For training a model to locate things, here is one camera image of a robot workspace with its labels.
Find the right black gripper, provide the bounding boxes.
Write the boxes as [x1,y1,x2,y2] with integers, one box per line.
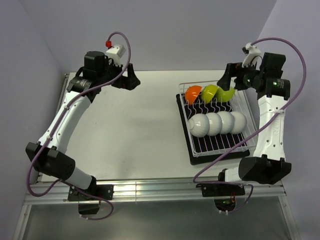
[216,60,264,91]

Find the orange bowl white inside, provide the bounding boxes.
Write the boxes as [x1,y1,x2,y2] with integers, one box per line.
[184,85,202,106]

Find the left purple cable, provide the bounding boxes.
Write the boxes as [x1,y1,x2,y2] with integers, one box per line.
[25,31,131,221]

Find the green bowl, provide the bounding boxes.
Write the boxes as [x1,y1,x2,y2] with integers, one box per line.
[201,84,219,104]
[214,87,236,103]

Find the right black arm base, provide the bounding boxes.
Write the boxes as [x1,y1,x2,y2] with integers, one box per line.
[196,183,246,212]

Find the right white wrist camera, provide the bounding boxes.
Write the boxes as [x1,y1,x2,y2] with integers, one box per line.
[242,42,262,68]

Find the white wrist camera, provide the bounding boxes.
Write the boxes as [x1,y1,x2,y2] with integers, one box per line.
[242,42,262,68]
[105,40,126,67]

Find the aluminium frame rail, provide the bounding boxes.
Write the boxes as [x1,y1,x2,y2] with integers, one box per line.
[23,177,287,205]

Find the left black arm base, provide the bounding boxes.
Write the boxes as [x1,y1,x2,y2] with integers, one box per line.
[67,184,114,216]

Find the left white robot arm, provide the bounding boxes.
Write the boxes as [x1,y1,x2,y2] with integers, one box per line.
[25,45,141,200]

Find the black drip tray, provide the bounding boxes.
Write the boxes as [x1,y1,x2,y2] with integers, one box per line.
[175,94,245,166]

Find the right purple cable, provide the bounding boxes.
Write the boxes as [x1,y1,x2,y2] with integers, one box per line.
[192,37,307,215]

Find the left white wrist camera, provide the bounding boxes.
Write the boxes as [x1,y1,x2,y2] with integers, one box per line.
[105,40,126,67]

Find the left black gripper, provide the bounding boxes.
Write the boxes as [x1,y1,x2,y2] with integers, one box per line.
[97,58,140,91]

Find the white wire dish rack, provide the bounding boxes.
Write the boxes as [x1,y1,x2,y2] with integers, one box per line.
[176,81,256,165]

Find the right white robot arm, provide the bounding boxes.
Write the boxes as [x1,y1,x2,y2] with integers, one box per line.
[216,52,292,195]

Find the purple cable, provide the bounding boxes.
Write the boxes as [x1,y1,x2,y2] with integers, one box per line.
[192,37,307,215]
[25,31,131,221]

